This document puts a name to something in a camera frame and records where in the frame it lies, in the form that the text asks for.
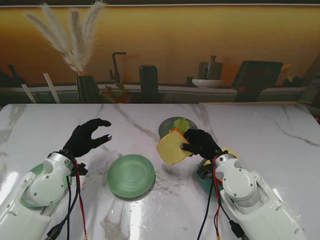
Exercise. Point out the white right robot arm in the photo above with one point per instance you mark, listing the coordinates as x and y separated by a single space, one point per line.
240 185

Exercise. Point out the white pampas grass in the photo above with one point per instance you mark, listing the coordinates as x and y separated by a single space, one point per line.
75 37

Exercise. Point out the yellow plush toy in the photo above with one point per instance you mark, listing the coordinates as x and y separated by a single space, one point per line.
117 95

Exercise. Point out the black kitchen faucet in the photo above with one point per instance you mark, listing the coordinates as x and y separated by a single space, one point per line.
115 67

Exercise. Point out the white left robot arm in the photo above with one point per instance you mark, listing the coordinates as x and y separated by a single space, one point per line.
45 185

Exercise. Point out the dark leaning board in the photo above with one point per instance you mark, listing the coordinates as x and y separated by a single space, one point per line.
257 75

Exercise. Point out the long white stick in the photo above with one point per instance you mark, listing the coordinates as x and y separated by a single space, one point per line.
51 87

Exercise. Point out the black cylindrical canister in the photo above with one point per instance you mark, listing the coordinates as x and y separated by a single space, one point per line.
148 83

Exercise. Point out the light green egg plate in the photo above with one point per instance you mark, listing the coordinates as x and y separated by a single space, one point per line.
38 167

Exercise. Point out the small dark bottles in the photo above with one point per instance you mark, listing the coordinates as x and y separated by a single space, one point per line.
189 82

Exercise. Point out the teal round plate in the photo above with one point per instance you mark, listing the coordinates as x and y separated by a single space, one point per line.
206 183

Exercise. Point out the yellow toast bread slice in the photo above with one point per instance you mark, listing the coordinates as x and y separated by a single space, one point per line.
230 152
170 148

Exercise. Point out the short white stick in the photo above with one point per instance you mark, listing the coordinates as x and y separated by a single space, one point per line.
28 93

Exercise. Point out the grey lidded pot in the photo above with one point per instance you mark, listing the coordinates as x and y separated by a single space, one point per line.
211 70

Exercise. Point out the green lettuce leaf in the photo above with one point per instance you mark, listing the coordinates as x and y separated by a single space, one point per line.
182 124

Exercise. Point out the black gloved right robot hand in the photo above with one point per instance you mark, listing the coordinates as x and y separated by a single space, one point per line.
202 143

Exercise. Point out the grey round plate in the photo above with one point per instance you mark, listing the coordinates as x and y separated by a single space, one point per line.
165 127

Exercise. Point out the white bowl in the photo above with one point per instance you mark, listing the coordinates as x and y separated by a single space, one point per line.
207 83

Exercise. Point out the dark green ribbed vase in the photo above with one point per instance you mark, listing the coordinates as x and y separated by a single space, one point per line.
86 88

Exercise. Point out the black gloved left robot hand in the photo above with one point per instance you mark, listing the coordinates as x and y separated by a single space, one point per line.
80 140

